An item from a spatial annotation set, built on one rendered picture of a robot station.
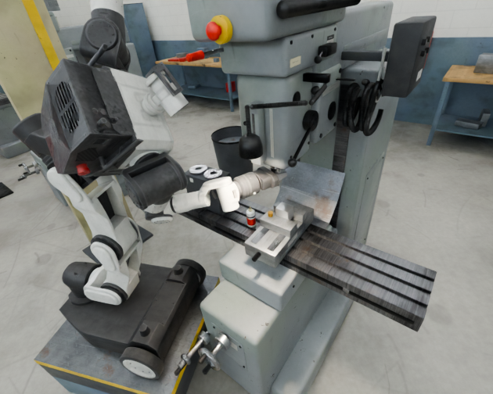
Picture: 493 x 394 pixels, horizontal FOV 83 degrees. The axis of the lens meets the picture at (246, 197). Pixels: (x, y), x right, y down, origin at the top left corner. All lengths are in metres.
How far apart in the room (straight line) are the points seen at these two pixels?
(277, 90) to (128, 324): 1.27
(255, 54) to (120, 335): 1.34
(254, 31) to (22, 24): 1.82
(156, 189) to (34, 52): 1.72
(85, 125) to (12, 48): 1.61
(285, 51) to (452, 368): 1.94
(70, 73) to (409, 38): 0.92
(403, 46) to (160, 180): 0.81
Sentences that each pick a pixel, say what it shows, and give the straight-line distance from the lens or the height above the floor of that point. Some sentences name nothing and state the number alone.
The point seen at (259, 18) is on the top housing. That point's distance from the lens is 0.73.
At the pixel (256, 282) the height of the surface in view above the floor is 0.85.
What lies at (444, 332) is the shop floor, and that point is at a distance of 2.32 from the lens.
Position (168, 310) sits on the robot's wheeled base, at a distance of 1.54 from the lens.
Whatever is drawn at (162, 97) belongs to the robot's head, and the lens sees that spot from 0.84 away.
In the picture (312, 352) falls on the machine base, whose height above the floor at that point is 0.20.
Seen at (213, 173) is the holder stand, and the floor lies 1.12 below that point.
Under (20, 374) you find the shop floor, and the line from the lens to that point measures 2.54.
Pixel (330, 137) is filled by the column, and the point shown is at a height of 1.26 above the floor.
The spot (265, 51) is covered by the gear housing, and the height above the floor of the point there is 1.70.
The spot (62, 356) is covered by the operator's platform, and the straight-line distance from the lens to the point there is 1.90.
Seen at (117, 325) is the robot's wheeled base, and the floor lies 0.57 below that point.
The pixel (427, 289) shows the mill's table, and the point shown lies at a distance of 1.21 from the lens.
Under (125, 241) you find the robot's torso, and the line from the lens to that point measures 1.29.
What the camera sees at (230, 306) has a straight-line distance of 1.30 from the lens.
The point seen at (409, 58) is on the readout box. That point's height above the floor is 1.63.
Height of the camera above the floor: 1.81
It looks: 35 degrees down
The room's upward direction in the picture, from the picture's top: 6 degrees counter-clockwise
